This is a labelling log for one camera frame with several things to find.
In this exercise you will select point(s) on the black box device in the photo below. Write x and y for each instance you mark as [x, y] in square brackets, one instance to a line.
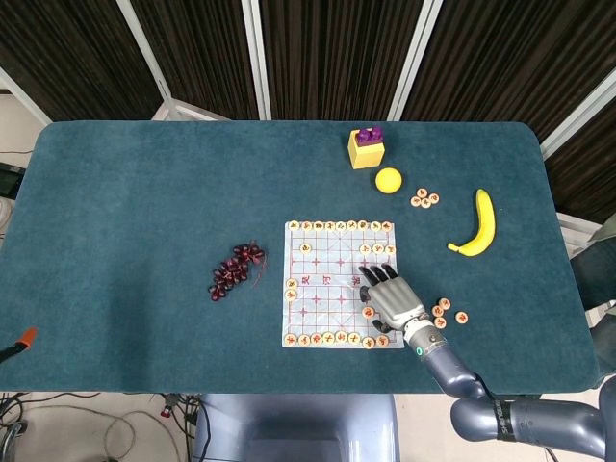
[9, 180]

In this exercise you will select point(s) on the purple toy brick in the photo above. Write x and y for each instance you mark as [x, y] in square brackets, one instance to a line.
[369, 136]

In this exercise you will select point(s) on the yellow cube block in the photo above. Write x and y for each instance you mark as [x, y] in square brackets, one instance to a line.
[366, 156]

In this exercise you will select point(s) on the dark blue padded chair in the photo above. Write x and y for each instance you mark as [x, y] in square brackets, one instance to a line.
[594, 274]

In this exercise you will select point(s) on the dark slatted partition panel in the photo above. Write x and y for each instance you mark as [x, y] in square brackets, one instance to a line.
[592, 173]
[505, 58]
[202, 48]
[72, 48]
[337, 48]

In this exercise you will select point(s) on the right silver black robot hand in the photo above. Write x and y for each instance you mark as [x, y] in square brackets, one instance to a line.
[394, 300]

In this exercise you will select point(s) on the white paper xiangqi board sheet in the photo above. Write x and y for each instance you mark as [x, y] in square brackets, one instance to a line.
[327, 298]

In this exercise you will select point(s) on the white partition frame post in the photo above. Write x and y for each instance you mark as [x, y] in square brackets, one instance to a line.
[414, 58]
[577, 115]
[144, 53]
[257, 58]
[24, 94]

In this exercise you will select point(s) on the dark red grape bunch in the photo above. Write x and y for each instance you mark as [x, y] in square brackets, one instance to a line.
[231, 272]

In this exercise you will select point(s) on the orange tipped black clamp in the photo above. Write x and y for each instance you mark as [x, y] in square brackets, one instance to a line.
[26, 337]

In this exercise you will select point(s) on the teal felt table cover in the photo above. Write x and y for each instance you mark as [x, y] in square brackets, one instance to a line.
[144, 216]

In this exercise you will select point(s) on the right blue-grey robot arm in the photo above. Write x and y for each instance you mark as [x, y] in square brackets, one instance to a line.
[447, 370]

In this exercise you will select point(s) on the yellow ball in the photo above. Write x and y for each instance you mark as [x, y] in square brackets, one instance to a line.
[389, 180]

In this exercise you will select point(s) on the blue-grey robot torso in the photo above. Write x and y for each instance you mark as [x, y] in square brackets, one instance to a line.
[298, 433]

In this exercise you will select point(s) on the red capped floor plug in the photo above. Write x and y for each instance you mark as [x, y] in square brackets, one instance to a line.
[167, 410]

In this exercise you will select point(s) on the yellow banana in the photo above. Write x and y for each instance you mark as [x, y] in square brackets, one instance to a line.
[487, 216]

